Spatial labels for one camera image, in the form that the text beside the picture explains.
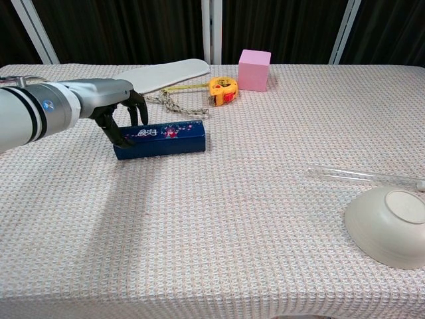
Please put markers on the beige upturned bowl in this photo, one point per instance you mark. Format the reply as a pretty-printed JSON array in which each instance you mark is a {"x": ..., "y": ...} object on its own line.
[{"x": 382, "y": 232}]

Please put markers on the black curtain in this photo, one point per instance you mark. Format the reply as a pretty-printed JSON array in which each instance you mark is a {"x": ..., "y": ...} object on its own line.
[{"x": 133, "y": 30}]

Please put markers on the white shoe insole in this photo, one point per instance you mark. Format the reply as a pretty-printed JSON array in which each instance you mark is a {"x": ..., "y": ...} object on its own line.
[{"x": 172, "y": 74}]

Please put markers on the yellow tape measure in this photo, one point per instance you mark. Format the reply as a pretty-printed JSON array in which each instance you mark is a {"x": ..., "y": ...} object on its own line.
[{"x": 222, "y": 89}]

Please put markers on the pink white woven tablecloth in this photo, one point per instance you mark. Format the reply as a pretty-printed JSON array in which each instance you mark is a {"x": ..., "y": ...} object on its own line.
[{"x": 212, "y": 232}]

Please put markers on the clear glass test tube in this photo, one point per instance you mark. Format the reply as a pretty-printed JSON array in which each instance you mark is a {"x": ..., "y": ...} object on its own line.
[{"x": 332, "y": 173}]

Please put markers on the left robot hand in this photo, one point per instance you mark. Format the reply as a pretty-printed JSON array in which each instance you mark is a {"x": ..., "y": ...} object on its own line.
[{"x": 99, "y": 94}]

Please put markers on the pink cube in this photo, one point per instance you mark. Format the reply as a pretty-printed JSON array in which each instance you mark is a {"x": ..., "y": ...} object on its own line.
[{"x": 254, "y": 71}]

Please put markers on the white frame post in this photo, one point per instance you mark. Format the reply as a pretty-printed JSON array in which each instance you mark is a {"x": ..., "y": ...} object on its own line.
[
  {"x": 211, "y": 30},
  {"x": 36, "y": 33},
  {"x": 344, "y": 33}
]

